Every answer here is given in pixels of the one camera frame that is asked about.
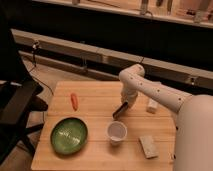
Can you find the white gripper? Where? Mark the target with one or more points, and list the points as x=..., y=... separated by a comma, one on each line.
x=128, y=95

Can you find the black eraser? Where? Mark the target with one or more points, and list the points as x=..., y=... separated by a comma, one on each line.
x=120, y=110

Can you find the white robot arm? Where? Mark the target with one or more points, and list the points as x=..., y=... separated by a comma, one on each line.
x=193, y=148

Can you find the white sponge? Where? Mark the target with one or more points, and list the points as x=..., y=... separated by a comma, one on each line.
x=149, y=147

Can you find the white plastic bottle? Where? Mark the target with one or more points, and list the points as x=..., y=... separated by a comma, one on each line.
x=152, y=106

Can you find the white paper cup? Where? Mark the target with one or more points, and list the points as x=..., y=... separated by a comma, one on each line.
x=116, y=132

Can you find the orange carrot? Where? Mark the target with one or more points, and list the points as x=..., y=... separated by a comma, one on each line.
x=74, y=101

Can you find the green bowl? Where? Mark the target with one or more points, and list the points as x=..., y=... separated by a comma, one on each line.
x=69, y=136

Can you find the black chair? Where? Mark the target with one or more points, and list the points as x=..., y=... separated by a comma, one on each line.
x=18, y=97

